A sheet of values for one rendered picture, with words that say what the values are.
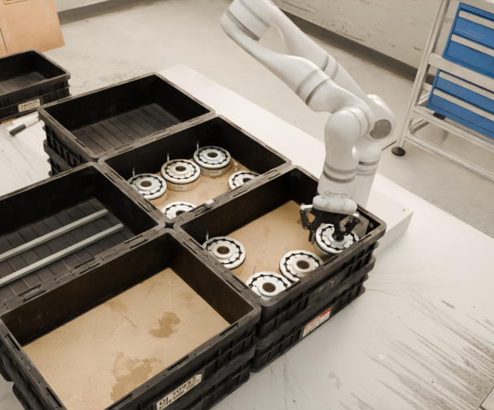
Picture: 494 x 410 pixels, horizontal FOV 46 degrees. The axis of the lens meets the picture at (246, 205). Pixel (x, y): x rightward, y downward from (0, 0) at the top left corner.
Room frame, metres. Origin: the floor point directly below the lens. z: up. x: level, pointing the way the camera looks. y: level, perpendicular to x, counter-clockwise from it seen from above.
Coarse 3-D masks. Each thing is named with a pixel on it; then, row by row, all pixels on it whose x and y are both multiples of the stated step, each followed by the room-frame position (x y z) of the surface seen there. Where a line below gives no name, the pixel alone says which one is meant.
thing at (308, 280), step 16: (272, 176) 1.16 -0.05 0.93; (240, 192) 1.08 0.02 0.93; (208, 208) 1.01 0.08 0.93; (176, 224) 0.94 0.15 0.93; (384, 224) 1.02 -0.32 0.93; (192, 240) 0.90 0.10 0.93; (368, 240) 0.96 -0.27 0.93; (208, 256) 0.85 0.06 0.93; (336, 256) 0.90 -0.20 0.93; (352, 256) 0.93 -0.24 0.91; (224, 272) 0.82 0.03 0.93; (320, 272) 0.85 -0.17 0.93; (288, 288) 0.79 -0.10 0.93; (304, 288) 0.81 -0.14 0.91; (272, 304) 0.75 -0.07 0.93
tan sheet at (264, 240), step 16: (288, 208) 1.16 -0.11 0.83; (256, 224) 1.09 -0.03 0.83; (272, 224) 1.09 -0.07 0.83; (288, 224) 1.10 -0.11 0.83; (240, 240) 1.02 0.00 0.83; (256, 240) 1.03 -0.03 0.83; (272, 240) 1.04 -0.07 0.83; (288, 240) 1.04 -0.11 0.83; (304, 240) 1.05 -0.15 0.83; (256, 256) 0.97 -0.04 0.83; (272, 256) 0.98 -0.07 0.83; (256, 272) 0.92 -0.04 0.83; (272, 272) 0.93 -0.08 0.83
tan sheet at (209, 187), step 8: (192, 160) 1.32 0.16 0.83; (232, 160) 1.35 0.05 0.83; (232, 168) 1.31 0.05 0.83; (240, 168) 1.31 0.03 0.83; (200, 176) 1.26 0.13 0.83; (224, 176) 1.27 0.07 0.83; (200, 184) 1.22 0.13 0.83; (208, 184) 1.23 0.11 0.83; (216, 184) 1.23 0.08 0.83; (224, 184) 1.23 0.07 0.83; (168, 192) 1.17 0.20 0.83; (176, 192) 1.18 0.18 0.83; (184, 192) 1.18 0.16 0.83; (192, 192) 1.18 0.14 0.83; (200, 192) 1.19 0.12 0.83; (208, 192) 1.19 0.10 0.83; (216, 192) 1.20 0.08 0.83; (224, 192) 1.20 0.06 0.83; (168, 200) 1.14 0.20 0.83; (176, 200) 1.14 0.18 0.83; (184, 200) 1.15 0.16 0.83; (192, 200) 1.15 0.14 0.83; (200, 200) 1.15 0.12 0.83; (160, 208) 1.10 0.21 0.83
